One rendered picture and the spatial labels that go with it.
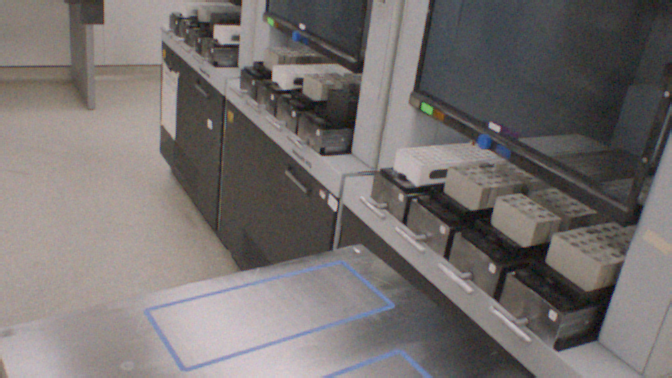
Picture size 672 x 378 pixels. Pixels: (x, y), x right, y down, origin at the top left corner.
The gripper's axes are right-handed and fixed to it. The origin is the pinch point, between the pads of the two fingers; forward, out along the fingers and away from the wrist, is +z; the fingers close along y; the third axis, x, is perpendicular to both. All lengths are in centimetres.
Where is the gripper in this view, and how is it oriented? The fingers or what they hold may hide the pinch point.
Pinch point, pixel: (83, 5)
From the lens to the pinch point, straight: 102.9
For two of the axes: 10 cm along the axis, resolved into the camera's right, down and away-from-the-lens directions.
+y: 4.8, 4.2, -7.7
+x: 8.7, -1.0, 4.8
